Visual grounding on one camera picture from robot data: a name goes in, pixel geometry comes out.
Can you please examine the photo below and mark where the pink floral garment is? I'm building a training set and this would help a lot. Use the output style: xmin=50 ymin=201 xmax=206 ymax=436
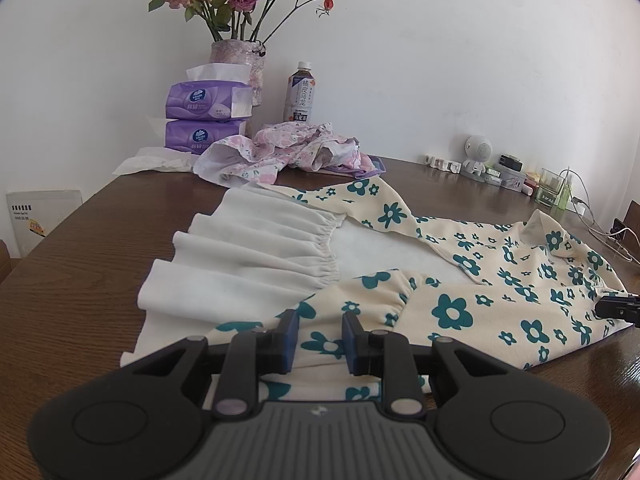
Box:
xmin=194 ymin=121 xmax=373 ymax=188

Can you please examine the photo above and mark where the lilac textured vase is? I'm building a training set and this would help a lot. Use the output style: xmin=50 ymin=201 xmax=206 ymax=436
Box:
xmin=210 ymin=39 xmax=266 ymax=107

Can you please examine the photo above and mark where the clear glass cup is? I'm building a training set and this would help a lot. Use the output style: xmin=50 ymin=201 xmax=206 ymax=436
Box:
xmin=536 ymin=167 xmax=568 ymax=207

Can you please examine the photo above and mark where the crumpled white tissue paper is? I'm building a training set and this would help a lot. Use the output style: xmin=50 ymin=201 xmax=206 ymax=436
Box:
xmin=112 ymin=146 xmax=201 ymax=177

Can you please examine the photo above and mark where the white robot figurine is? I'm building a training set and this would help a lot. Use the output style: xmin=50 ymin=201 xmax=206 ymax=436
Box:
xmin=460 ymin=135 xmax=493 ymax=182

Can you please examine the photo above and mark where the white cable clip strip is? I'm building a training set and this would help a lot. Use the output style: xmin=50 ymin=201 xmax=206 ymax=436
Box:
xmin=419 ymin=154 xmax=462 ymax=173

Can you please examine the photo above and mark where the white cardboard board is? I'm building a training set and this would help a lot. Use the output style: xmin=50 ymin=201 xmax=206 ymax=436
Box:
xmin=6 ymin=190 xmax=83 ymax=258

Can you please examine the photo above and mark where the pink lilac folded cloth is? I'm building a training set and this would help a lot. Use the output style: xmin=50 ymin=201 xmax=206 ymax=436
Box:
xmin=320 ymin=154 xmax=387 ymax=180

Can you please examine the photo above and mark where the open purple tissue pack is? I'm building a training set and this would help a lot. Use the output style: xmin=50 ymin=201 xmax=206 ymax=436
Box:
xmin=166 ymin=62 xmax=253 ymax=122

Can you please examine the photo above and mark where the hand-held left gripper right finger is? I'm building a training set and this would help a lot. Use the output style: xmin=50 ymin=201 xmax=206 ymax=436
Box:
xmin=341 ymin=311 xmax=516 ymax=415

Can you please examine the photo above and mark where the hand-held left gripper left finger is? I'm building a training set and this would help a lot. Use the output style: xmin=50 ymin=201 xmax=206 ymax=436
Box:
xmin=120 ymin=309 xmax=301 ymax=418

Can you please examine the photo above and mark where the plastic tea bottle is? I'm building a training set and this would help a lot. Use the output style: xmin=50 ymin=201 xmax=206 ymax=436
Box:
xmin=284 ymin=61 xmax=319 ymax=125

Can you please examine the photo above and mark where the white charging cable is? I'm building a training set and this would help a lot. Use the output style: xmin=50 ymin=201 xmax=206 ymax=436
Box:
xmin=560 ymin=167 xmax=640 ymax=261

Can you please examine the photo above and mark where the cream teal flower dress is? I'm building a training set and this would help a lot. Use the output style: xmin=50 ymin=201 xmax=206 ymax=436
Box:
xmin=120 ymin=180 xmax=633 ymax=403

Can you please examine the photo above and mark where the sealed purple tissue pack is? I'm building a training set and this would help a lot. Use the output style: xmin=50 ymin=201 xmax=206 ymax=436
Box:
xmin=164 ymin=119 xmax=251 ymax=155

